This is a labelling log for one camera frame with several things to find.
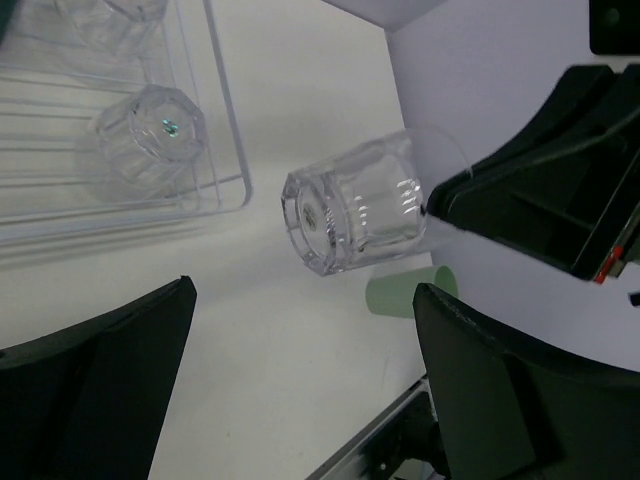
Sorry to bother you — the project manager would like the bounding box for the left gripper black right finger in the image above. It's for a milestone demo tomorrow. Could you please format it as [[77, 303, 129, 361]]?
[[413, 284, 639, 479]]

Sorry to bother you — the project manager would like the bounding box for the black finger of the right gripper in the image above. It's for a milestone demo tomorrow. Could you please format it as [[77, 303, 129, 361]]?
[[426, 64, 639, 284]]

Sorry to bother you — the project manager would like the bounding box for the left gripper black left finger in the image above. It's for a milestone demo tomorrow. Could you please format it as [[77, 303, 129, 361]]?
[[1, 276, 197, 479]]

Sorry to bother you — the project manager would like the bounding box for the light green plastic cup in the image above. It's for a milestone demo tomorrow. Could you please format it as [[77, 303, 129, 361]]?
[[365, 265, 458, 318]]

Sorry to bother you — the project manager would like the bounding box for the small clear glass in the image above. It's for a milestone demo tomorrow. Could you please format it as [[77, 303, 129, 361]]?
[[281, 126, 471, 276]]

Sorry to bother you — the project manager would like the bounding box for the clear acrylic dish rack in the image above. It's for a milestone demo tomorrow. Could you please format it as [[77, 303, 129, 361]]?
[[1, 1, 252, 246]]

